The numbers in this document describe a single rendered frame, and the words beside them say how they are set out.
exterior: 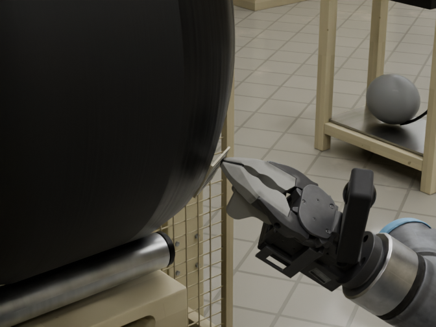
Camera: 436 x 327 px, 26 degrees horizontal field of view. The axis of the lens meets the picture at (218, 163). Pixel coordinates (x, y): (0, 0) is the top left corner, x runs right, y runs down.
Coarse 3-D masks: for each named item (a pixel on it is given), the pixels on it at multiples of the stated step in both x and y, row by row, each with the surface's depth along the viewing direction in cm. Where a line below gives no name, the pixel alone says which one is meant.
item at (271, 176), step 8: (224, 160) 105; (232, 160) 105; (240, 160) 105; (248, 160) 105; (256, 160) 106; (248, 168) 105; (256, 168) 105; (264, 168) 106; (272, 168) 107; (256, 176) 106; (264, 176) 106; (272, 176) 106; (280, 176) 107; (288, 176) 108; (264, 184) 107; (272, 184) 106; (280, 184) 106; (288, 184) 107; (280, 192) 107
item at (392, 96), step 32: (384, 0) 380; (416, 0) 337; (320, 32) 368; (384, 32) 386; (320, 64) 372; (320, 96) 377; (384, 96) 363; (416, 96) 362; (320, 128) 381; (352, 128) 371; (384, 128) 370; (416, 128) 370; (416, 160) 346
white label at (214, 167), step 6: (228, 150) 105; (222, 156) 103; (216, 162) 102; (210, 168) 102; (216, 168) 106; (210, 174) 104; (204, 180) 104; (210, 180) 108; (204, 186) 107; (198, 192) 105
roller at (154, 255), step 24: (144, 240) 113; (168, 240) 114; (72, 264) 108; (96, 264) 109; (120, 264) 110; (144, 264) 112; (168, 264) 115; (0, 288) 103; (24, 288) 103; (48, 288) 105; (72, 288) 106; (96, 288) 108; (0, 312) 101; (24, 312) 103
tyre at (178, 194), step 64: (0, 0) 79; (64, 0) 81; (128, 0) 85; (192, 0) 89; (0, 64) 81; (64, 64) 82; (128, 64) 86; (192, 64) 91; (0, 128) 83; (64, 128) 84; (128, 128) 88; (192, 128) 94; (0, 192) 86; (64, 192) 88; (128, 192) 94; (192, 192) 103; (0, 256) 93; (64, 256) 98
